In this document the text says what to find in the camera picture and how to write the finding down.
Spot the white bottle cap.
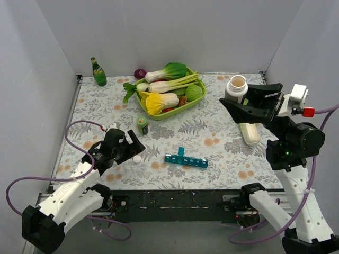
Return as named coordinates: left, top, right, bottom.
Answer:
left=133, top=155, right=141, bottom=163

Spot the white pill bottle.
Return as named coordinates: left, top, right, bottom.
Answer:
left=224, top=75, right=248, bottom=104

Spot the teal weekly pill organizer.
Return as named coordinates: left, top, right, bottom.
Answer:
left=164, top=147, right=209, bottom=168

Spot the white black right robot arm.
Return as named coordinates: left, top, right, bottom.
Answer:
left=220, top=83, right=338, bottom=253

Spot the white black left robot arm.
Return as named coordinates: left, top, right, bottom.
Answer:
left=22, top=128, right=145, bottom=253

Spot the napa cabbage toy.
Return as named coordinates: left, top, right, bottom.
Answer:
left=239, top=123, right=261, bottom=147

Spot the green lidded small bottle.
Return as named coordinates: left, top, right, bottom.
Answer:
left=136, top=116, right=148, bottom=135

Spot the lime green plastic basket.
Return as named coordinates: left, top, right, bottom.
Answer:
left=123, top=62, right=207, bottom=120

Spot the floral table mat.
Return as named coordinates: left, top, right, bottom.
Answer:
left=54, top=73, right=281, bottom=190

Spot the yellow bok choy toy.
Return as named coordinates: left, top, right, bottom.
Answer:
left=139, top=92, right=179, bottom=115

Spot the round green cabbage toy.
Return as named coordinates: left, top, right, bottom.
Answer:
left=185, top=85, right=203, bottom=102

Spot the red pepper toy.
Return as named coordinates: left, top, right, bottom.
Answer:
left=162, top=107, right=174, bottom=113

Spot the brown mushroom toy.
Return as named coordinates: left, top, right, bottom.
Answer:
left=177, top=96, right=188, bottom=107

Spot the green glass bottle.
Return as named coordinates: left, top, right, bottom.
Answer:
left=91, top=57, right=107, bottom=87

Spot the celery stalk toy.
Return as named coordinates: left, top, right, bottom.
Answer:
left=123, top=72, right=199, bottom=103

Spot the purple onion toy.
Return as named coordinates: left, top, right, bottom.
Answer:
left=133, top=69, right=147, bottom=79

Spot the green bok choy toy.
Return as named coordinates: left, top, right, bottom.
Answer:
left=145, top=62, right=187, bottom=83

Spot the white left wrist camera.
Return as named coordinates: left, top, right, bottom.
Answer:
left=106, top=122, right=120, bottom=131

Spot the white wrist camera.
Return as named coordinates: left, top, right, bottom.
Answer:
left=106, top=122, right=120, bottom=131
left=288, top=84, right=315, bottom=117

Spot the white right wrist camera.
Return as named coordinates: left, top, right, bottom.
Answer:
left=288, top=84, right=315, bottom=117

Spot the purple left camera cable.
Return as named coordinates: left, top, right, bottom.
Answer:
left=5, top=120, right=132, bottom=241

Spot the black front mounting rail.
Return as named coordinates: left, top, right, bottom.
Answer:
left=82, top=188, right=268, bottom=225

